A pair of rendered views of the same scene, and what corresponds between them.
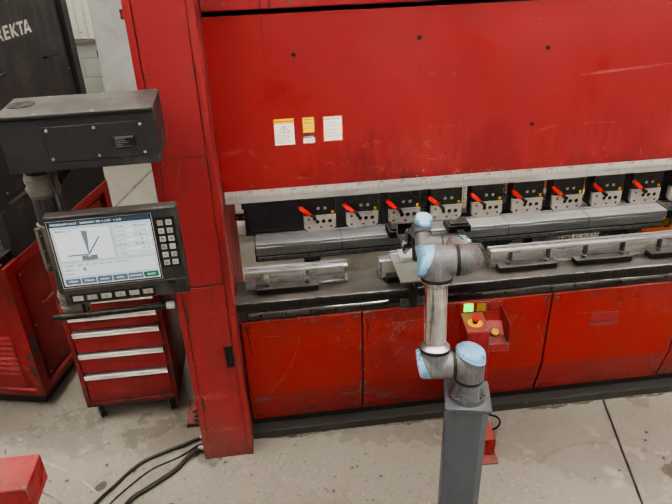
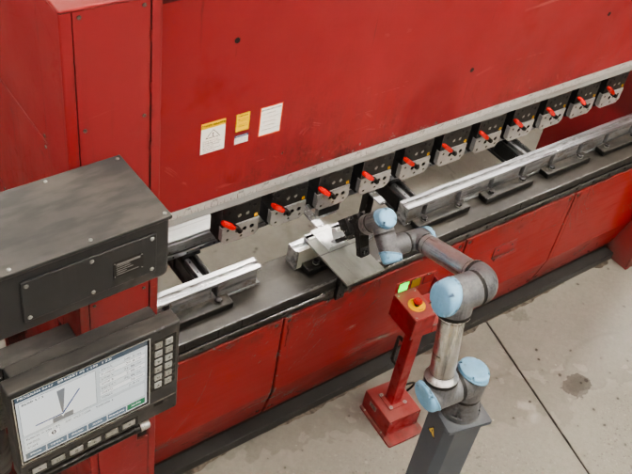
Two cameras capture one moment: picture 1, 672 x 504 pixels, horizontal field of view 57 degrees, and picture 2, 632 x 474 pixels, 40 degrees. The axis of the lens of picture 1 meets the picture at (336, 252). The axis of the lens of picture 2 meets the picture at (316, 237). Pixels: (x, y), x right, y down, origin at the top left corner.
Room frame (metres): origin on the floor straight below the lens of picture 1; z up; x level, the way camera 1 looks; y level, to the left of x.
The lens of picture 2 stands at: (0.66, 1.17, 3.26)
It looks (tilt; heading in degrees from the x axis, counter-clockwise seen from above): 42 degrees down; 324
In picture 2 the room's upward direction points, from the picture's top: 10 degrees clockwise
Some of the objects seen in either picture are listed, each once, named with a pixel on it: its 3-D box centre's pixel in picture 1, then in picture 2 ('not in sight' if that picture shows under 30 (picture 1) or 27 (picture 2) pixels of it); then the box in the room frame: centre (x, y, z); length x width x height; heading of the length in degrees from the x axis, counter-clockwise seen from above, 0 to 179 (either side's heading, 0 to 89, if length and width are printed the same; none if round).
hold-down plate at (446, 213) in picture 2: (526, 265); (440, 214); (2.70, -0.96, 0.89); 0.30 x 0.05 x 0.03; 96
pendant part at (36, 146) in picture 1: (105, 215); (55, 344); (2.10, 0.85, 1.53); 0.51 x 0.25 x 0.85; 98
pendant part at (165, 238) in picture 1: (121, 250); (90, 386); (2.02, 0.79, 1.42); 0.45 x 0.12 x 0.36; 98
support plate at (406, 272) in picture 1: (413, 266); (345, 255); (2.55, -0.36, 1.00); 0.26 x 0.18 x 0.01; 6
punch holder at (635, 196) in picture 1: (642, 184); (547, 105); (2.82, -1.52, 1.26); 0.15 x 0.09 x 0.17; 96
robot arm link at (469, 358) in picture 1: (468, 361); (468, 379); (1.90, -0.50, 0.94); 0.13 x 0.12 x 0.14; 89
